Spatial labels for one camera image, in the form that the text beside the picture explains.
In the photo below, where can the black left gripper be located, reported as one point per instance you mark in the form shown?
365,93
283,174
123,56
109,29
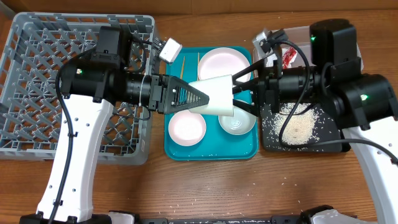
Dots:
166,99

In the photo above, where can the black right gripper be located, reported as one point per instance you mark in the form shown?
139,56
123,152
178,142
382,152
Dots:
261,90

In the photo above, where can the grey bowl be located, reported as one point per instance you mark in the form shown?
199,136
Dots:
241,122

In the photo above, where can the white paper cup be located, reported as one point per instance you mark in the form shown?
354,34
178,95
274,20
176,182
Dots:
220,92

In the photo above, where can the red snack wrapper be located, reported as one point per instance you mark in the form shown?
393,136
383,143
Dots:
288,57

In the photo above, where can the pile of rice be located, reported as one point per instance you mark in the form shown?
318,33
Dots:
298,127

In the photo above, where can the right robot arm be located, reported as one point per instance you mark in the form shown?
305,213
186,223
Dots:
363,106

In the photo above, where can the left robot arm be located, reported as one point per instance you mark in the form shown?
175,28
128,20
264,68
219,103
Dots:
88,87

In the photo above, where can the black waste tray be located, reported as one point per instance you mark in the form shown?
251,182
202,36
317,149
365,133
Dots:
326,137

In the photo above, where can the left wooden chopstick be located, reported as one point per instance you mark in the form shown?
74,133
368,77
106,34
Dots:
182,68

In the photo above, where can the wooden chopstick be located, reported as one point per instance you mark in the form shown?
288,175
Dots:
198,63
182,68

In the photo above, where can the right wooden chopstick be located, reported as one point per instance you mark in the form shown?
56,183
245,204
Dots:
198,63

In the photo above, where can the large white plate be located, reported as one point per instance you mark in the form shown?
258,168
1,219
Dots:
222,61

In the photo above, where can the teal plastic tray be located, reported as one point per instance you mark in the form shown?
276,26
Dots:
217,144

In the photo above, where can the clear plastic bin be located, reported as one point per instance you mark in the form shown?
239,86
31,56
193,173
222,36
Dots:
301,37

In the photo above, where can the grey dish rack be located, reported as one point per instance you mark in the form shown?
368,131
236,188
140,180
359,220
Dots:
37,45

